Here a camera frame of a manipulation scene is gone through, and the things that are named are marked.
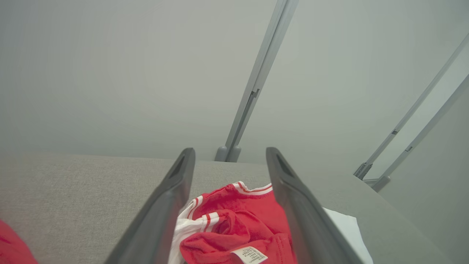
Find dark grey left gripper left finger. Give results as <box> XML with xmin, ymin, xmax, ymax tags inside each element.
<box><xmin>104</xmin><ymin>148</ymin><xmax>196</xmax><ymax>264</ymax></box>

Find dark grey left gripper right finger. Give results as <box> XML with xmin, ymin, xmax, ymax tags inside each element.
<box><xmin>266</xmin><ymin>147</ymin><xmax>364</xmax><ymax>264</ymax></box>

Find red shorts with white trim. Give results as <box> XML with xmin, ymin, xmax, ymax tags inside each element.
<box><xmin>168</xmin><ymin>181</ymin><xmax>372</xmax><ymax>264</ymax></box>

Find red garment with white collar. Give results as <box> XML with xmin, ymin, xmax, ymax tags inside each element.
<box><xmin>0</xmin><ymin>219</ymin><xmax>39</xmax><ymax>264</ymax></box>

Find grey fabric covered table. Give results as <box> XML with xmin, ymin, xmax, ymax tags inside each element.
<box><xmin>0</xmin><ymin>152</ymin><xmax>455</xmax><ymax>264</ymax></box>

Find thin grey partition rail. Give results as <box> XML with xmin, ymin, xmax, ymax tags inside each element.
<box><xmin>371</xmin><ymin>73</ymin><xmax>469</xmax><ymax>193</ymax></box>
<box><xmin>354</xmin><ymin>32</ymin><xmax>469</xmax><ymax>180</ymax></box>

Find grey partition post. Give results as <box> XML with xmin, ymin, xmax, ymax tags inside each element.
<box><xmin>214</xmin><ymin>0</ymin><xmax>299</xmax><ymax>162</ymax></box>

